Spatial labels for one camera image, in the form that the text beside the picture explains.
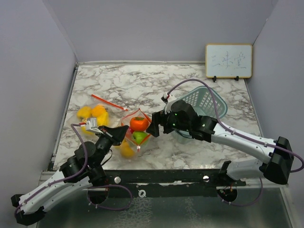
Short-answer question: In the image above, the small framed whiteboard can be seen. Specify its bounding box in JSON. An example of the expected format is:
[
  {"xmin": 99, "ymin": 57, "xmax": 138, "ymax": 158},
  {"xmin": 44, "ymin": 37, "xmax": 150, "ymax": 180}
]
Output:
[{"xmin": 205, "ymin": 43, "xmax": 253, "ymax": 81}]

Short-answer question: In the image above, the yellow toy lemon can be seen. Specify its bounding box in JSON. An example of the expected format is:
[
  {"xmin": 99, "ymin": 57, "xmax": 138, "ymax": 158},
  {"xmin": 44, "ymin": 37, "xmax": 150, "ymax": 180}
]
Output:
[{"xmin": 91, "ymin": 104, "xmax": 110, "ymax": 126}]

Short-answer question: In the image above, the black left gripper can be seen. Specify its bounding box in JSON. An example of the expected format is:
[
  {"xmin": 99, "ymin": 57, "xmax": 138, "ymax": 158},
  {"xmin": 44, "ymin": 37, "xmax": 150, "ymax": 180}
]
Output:
[{"xmin": 94, "ymin": 125, "xmax": 129, "ymax": 168}]

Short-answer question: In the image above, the orange toy pepper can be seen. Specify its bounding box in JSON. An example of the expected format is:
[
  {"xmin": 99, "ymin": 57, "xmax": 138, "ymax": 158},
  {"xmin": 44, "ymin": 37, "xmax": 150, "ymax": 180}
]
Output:
[{"xmin": 130, "ymin": 116, "xmax": 149, "ymax": 131}]

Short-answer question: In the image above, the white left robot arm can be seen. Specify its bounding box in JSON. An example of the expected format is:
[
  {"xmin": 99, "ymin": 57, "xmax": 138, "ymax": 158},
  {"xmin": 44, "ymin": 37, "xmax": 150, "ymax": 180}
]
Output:
[{"xmin": 11, "ymin": 125, "xmax": 129, "ymax": 226}]

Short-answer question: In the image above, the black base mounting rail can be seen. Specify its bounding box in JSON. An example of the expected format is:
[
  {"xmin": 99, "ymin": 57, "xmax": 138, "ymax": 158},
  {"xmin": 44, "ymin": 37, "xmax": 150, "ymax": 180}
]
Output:
[{"xmin": 47, "ymin": 152, "xmax": 250, "ymax": 207}]

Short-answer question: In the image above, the pale green plastic basket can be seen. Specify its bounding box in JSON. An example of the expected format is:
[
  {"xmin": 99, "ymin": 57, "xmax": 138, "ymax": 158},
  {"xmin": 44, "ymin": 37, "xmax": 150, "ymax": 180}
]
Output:
[{"xmin": 171, "ymin": 86, "xmax": 228, "ymax": 144}]

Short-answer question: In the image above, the green toy apple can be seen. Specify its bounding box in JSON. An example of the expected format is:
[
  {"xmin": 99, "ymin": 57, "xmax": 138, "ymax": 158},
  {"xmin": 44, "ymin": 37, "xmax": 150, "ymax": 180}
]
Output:
[{"xmin": 132, "ymin": 131, "xmax": 148, "ymax": 145}]

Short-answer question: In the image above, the clear orange-zip bag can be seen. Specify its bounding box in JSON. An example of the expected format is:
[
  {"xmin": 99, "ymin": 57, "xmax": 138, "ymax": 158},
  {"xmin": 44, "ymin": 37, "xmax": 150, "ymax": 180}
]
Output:
[
  {"xmin": 66, "ymin": 94, "xmax": 128, "ymax": 141},
  {"xmin": 119, "ymin": 108, "xmax": 152, "ymax": 159}
]

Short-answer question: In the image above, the orange-yellow toy bell pepper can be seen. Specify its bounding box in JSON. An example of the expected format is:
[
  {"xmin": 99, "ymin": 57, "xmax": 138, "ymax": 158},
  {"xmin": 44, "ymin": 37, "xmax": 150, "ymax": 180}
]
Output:
[{"xmin": 120, "ymin": 142, "xmax": 135, "ymax": 159}]

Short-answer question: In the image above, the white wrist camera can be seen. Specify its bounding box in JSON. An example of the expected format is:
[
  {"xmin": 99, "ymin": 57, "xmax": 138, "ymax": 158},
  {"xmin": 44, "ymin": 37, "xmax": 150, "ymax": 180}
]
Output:
[
  {"xmin": 161, "ymin": 93, "xmax": 177, "ymax": 114},
  {"xmin": 85, "ymin": 117, "xmax": 101, "ymax": 134}
]

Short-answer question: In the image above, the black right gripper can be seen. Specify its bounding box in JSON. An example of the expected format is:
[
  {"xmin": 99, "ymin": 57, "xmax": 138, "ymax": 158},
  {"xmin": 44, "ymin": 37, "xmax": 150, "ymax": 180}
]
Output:
[{"xmin": 146, "ymin": 108, "xmax": 190, "ymax": 137}]

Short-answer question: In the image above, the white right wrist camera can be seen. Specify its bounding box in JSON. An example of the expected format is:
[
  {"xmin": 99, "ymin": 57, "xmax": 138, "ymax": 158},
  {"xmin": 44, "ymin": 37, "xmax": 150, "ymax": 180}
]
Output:
[{"xmin": 161, "ymin": 93, "xmax": 177, "ymax": 114}]

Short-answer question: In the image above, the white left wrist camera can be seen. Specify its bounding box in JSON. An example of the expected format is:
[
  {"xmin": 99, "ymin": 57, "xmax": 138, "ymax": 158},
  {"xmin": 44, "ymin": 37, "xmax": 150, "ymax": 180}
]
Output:
[{"xmin": 85, "ymin": 117, "xmax": 101, "ymax": 134}]

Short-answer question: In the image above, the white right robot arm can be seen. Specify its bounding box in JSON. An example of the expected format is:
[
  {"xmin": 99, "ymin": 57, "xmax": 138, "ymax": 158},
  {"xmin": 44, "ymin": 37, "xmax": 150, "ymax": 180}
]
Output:
[{"xmin": 147, "ymin": 100, "xmax": 294, "ymax": 186}]

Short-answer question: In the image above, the yellow toy bell pepper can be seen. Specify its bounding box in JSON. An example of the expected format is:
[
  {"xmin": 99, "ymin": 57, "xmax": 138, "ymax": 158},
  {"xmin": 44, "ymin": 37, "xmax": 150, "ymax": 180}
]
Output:
[{"xmin": 76, "ymin": 106, "xmax": 92, "ymax": 120}]

